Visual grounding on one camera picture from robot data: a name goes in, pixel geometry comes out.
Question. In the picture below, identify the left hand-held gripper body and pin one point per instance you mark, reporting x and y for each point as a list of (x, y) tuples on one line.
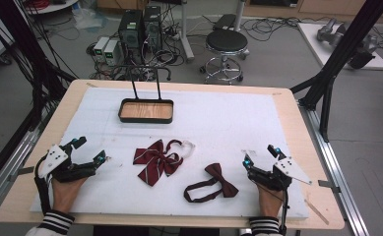
[(80, 168)]

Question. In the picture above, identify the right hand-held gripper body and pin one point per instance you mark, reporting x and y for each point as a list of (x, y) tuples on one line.
[(268, 178)]

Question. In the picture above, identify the plain dark red bow tie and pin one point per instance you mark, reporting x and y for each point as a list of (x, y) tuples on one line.
[(220, 182)]

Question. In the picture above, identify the person's right hand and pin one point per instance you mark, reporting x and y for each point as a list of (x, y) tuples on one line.
[(269, 201)]

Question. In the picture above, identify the person's left hand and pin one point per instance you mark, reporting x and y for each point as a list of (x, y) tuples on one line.
[(64, 195)]

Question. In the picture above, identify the striped dark red bow tie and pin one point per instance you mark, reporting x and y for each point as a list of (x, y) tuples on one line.
[(156, 160)]

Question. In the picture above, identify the thin wooden stick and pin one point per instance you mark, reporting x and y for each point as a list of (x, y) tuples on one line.
[(317, 212)]

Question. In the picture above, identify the black tray with hanger bar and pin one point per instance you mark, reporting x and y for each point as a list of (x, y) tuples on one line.
[(146, 110)]

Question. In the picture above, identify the white power supply box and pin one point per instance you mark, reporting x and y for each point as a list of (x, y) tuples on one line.
[(100, 47), (112, 52)]

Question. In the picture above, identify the white floor board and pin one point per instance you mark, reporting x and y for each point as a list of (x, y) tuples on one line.
[(313, 49)]

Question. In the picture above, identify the black round stool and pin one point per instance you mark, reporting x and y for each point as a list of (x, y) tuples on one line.
[(226, 41)]

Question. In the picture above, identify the black computer tower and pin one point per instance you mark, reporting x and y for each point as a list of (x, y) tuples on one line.
[(153, 28), (130, 32)]

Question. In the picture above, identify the clear plastic bag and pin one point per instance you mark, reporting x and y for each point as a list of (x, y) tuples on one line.
[(87, 18)]

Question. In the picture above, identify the grey robot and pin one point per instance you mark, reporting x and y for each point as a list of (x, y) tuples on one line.
[(330, 32)]

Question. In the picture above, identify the round white table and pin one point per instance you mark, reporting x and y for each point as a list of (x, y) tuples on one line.
[(51, 6)]

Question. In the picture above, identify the flat black box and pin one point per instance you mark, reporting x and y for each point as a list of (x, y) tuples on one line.
[(225, 21)]

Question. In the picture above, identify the white desk leg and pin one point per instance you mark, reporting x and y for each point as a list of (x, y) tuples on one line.
[(240, 13), (185, 29)]

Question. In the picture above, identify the wooden cabinet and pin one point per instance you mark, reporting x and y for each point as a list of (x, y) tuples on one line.
[(317, 6)]

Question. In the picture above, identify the aluminium rail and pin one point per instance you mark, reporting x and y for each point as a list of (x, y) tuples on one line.
[(5, 177), (335, 177)]

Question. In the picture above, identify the black metal frame stand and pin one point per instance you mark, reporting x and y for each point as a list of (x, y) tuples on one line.
[(346, 49)]

